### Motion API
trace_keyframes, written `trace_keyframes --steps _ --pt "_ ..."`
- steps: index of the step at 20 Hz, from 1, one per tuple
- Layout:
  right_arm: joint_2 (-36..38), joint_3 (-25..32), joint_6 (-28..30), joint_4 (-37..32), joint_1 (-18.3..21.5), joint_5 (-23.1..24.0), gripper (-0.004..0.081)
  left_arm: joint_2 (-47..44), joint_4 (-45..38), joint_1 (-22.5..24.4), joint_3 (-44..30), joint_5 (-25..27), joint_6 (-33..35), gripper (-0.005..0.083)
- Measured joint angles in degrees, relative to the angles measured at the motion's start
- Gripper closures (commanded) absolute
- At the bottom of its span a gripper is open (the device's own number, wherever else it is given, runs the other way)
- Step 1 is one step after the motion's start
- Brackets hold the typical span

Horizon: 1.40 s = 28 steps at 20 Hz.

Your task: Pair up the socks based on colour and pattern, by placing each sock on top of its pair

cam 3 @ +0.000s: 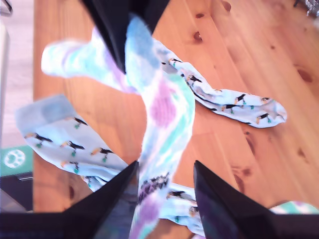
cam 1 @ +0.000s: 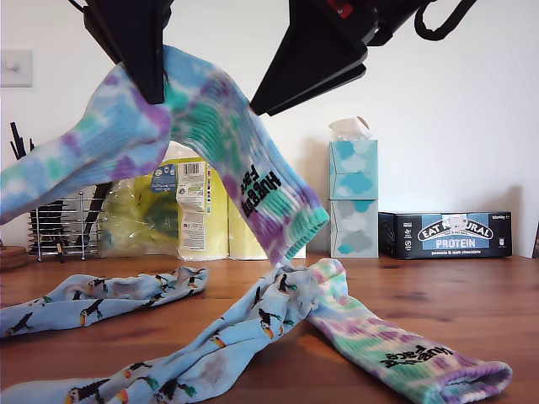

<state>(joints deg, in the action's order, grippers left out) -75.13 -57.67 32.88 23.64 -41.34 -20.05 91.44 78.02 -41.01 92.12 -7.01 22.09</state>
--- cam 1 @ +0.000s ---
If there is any black handled utensil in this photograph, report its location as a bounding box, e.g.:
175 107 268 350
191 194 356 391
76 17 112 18
82 180 111 249

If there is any Eat Natural protein bar box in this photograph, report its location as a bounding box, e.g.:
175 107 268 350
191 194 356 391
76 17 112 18
377 210 514 260

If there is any white wall light switch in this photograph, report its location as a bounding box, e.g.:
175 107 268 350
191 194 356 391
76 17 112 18
0 49 34 88

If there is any chrome wire holder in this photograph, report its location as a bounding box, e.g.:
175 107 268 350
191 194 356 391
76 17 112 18
27 191 104 262

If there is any blue toucan print sock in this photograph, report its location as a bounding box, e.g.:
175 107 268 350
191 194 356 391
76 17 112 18
62 268 321 404
0 266 211 340

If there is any yellow paper towel pack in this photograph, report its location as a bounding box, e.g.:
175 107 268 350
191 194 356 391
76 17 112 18
99 153 282 262

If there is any white tissue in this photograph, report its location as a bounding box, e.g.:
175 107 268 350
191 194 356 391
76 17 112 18
328 116 374 143

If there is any tie-dye Hugging Face sock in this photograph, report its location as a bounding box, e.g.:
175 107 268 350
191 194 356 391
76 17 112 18
305 258 514 404
0 44 330 264

